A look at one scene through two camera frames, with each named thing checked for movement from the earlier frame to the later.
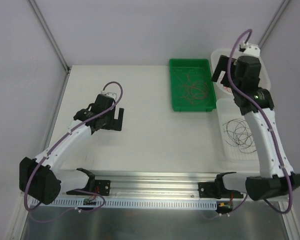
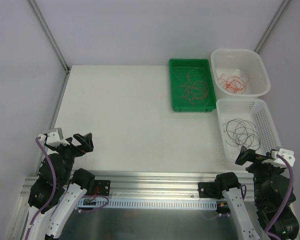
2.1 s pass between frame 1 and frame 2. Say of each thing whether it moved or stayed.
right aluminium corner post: stayed
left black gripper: moved
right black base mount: stayed
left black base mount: stayed
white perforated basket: stayed
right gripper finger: moved
